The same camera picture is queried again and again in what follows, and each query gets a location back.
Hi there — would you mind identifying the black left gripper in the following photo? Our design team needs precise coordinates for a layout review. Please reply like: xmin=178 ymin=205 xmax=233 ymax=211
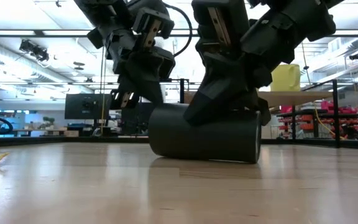
xmin=87 ymin=7 xmax=176 ymax=110

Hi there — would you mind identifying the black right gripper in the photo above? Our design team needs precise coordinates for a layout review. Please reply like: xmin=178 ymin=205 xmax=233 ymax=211
xmin=183 ymin=0 xmax=295 ymax=127

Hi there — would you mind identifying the small pale yellow mug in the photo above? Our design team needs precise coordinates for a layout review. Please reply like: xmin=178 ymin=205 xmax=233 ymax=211
xmin=270 ymin=63 xmax=301 ymax=92

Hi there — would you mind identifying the tall black cup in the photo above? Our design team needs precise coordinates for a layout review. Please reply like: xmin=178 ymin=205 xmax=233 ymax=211
xmin=148 ymin=103 xmax=262 ymax=164

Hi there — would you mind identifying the rack with red bins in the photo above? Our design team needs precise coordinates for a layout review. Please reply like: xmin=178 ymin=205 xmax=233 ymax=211
xmin=277 ymin=99 xmax=358 ymax=140

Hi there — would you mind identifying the black monitor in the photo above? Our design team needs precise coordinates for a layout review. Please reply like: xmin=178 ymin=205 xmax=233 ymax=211
xmin=64 ymin=93 xmax=113 ymax=120

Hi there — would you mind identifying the small potted plant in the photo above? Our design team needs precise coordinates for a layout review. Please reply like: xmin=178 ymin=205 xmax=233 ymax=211
xmin=40 ymin=116 xmax=55 ymax=131

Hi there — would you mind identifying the wooden shelf black frame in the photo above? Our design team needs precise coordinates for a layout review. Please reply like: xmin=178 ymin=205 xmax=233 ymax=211
xmin=166 ymin=78 xmax=341 ymax=149

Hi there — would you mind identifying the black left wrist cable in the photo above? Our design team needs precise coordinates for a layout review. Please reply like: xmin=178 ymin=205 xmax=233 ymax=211
xmin=162 ymin=2 xmax=193 ymax=58

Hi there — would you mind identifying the thin hanging cable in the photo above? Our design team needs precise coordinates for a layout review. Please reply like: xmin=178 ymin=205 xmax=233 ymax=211
xmin=301 ymin=43 xmax=311 ymax=85

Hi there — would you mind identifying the yellow hanging cable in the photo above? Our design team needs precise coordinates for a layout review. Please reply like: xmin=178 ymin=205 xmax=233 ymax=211
xmin=314 ymin=102 xmax=347 ymax=140

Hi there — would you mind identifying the black metal table frame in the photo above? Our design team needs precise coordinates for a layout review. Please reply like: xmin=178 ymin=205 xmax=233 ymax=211
xmin=0 ymin=136 xmax=358 ymax=151

